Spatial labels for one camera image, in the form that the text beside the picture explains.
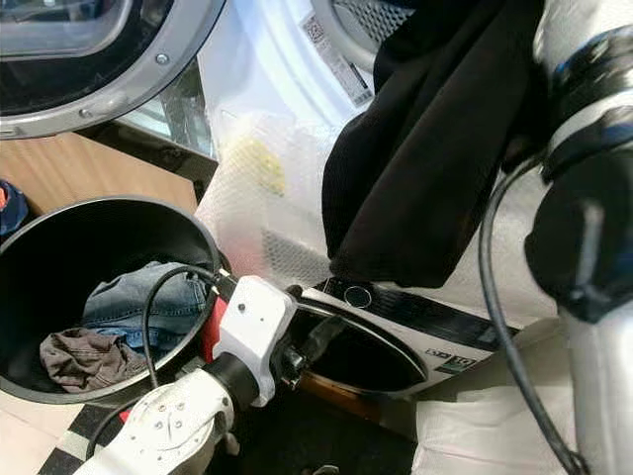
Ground blue denim jeans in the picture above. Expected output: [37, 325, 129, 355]
[81, 260, 209, 362]

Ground grey rimmed glass dryer door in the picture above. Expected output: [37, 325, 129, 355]
[0, 0, 226, 140]

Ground black white striped mat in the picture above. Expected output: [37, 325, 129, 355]
[40, 404, 130, 475]

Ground blue waste bin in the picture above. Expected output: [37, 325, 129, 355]
[0, 178, 29, 237]

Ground white dryer machine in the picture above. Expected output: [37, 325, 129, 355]
[196, 0, 585, 328]

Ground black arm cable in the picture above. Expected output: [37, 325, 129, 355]
[479, 153, 592, 475]
[84, 264, 238, 466]

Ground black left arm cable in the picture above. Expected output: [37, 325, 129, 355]
[84, 264, 238, 466]

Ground black plastic bucket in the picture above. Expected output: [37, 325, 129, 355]
[0, 196, 224, 405]

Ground wooden cabinet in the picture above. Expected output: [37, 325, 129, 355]
[0, 134, 199, 214]

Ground grey perforated drum opening rim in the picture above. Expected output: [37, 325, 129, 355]
[309, 0, 416, 72]

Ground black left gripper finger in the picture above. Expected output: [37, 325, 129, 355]
[302, 315, 347, 365]

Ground white barcode label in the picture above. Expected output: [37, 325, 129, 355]
[302, 15, 374, 108]

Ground white washing machine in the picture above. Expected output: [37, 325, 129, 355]
[292, 277, 520, 397]

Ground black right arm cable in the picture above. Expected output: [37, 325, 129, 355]
[479, 153, 592, 475]

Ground black round washer door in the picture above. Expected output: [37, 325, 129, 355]
[297, 302, 428, 395]

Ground white plastic bag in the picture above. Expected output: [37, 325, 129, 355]
[412, 381, 580, 475]

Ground yellow round patch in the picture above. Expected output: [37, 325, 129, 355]
[227, 137, 288, 196]

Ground grey brown garment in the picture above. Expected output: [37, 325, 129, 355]
[40, 327, 149, 394]

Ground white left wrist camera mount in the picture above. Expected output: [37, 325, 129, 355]
[213, 275, 298, 409]

